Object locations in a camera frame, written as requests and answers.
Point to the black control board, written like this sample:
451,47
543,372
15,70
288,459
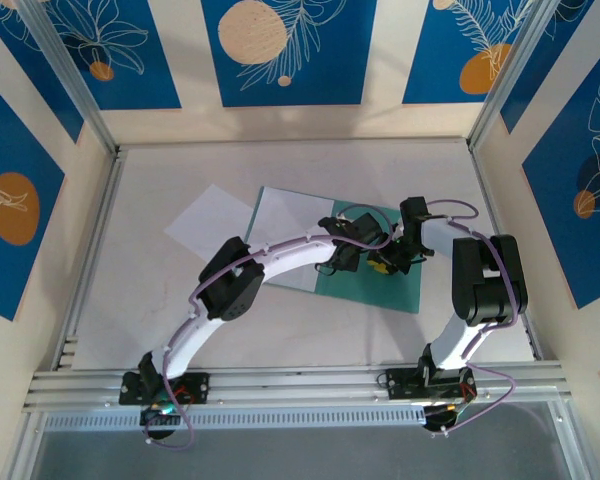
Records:
160,425
437,422

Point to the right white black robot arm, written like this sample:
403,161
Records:
485,280

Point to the white paper sheet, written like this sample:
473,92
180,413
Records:
290,215
205,215

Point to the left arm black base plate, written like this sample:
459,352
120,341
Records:
200,387

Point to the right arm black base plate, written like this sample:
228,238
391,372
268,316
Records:
400,385

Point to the green paper folder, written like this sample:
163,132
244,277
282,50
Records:
380,292

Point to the blue floral wall poster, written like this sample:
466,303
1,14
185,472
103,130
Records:
145,75
535,75
430,50
30,150
555,200
30,65
330,75

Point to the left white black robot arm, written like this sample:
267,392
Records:
295,255

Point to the aluminium frame post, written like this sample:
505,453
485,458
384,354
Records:
74,90
25,445
510,75
572,440

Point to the aluminium table side rail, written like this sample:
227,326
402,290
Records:
108,180
482,175

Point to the wide aluminium frame rail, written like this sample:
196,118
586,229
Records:
300,385

